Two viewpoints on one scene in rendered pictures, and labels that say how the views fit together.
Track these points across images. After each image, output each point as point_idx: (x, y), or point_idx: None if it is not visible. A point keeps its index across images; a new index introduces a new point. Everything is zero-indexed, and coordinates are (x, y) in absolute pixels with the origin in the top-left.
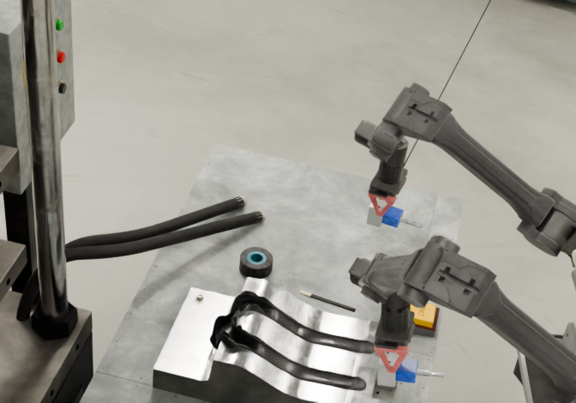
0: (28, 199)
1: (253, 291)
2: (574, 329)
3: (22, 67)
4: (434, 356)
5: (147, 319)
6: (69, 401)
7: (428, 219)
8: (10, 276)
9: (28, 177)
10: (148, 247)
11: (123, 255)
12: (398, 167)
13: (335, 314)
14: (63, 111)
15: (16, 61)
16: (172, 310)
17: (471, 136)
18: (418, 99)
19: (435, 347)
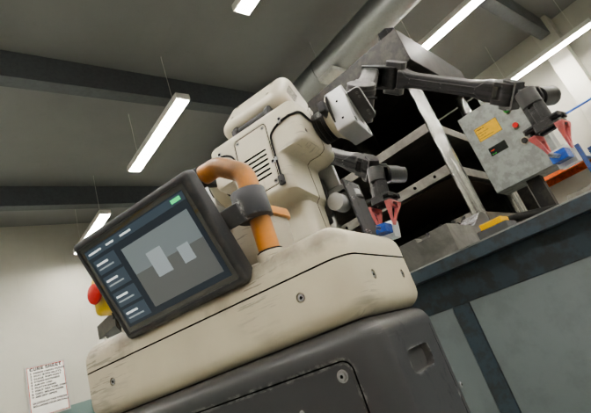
0: (542, 205)
1: (464, 215)
2: (325, 168)
3: (475, 133)
4: (459, 249)
5: None
6: None
7: None
8: (459, 221)
9: (502, 184)
10: (522, 214)
11: (513, 219)
12: (524, 111)
13: (469, 225)
14: (539, 153)
15: (468, 130)
16: None
17: (361, 74)
18: (377, 68)
19: (468, 245)
